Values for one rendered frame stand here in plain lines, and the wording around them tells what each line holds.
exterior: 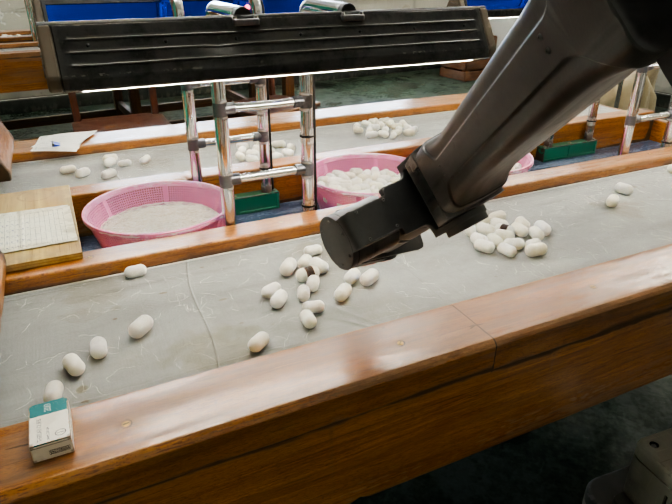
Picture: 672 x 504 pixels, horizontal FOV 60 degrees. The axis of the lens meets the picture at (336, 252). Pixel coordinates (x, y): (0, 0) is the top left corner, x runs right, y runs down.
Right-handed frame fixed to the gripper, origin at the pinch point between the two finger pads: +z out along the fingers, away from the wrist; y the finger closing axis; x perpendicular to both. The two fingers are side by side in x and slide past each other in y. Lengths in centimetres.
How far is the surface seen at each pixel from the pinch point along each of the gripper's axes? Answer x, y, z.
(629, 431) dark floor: 56, -96, 62
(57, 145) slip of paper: -54, 32, 77
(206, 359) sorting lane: 8.8, 20.7, 4.4
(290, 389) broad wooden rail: 14.6, 14.7, -6.8
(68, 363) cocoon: 5.0, 35.6, 6.5
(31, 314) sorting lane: -4.0, 39.5, 20.5
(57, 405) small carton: 9.6, 36.9, -3.7
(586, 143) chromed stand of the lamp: -24, -103, 49
